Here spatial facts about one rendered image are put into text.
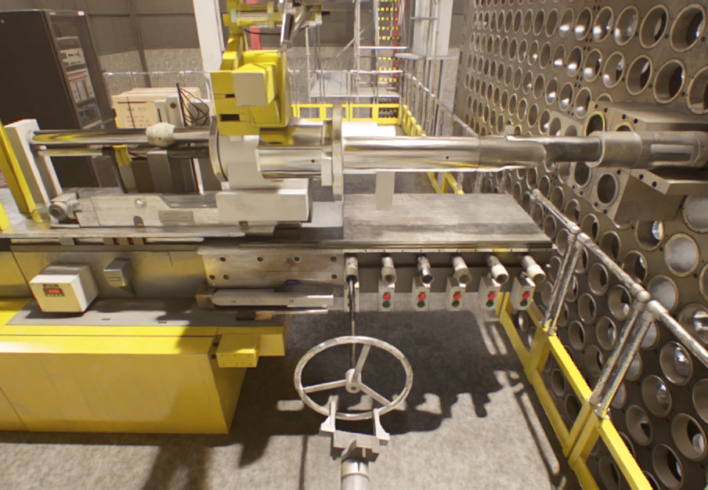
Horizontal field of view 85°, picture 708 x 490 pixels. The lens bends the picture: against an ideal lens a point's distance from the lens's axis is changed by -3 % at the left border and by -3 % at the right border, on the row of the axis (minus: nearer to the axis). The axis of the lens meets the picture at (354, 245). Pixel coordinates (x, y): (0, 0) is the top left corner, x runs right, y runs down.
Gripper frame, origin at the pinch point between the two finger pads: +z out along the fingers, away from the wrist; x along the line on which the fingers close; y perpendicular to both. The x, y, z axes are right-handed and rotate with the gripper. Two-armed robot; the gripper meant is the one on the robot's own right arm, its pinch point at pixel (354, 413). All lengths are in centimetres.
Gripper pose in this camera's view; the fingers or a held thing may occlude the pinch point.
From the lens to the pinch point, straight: 129.1
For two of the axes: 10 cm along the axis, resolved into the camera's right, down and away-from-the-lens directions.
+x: 9.7, 2.2, 1.4
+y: -2.6, 8.4, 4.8
